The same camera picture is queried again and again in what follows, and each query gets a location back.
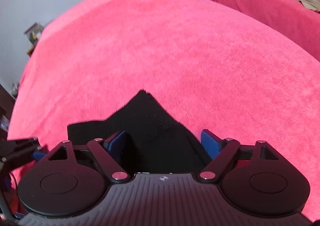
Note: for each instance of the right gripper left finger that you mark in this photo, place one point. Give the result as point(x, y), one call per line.
point(100, 149)

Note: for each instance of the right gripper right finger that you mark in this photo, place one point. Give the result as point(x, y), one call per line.
point(222, 153)

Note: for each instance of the black pants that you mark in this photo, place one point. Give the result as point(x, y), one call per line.
point(164, 145)

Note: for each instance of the near pink bed blanket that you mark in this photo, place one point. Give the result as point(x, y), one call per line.
point(209, 66)

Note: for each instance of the pink bed blanket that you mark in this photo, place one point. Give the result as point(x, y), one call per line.
point(289, 17)
point(209, 66)

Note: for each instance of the far pink bed blanket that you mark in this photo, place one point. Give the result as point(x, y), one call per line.
point(289, 17)

